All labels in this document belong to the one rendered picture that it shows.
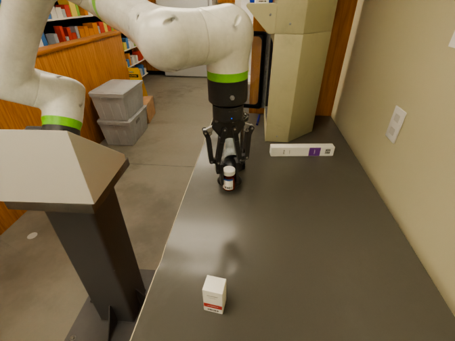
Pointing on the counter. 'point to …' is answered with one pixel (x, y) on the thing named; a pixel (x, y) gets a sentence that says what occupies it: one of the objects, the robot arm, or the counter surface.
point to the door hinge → (266, 70)
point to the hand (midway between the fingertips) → (228, 172)
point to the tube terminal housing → (297, 66)
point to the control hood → (265, 15)
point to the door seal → (261, 70)
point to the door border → (261, 68)
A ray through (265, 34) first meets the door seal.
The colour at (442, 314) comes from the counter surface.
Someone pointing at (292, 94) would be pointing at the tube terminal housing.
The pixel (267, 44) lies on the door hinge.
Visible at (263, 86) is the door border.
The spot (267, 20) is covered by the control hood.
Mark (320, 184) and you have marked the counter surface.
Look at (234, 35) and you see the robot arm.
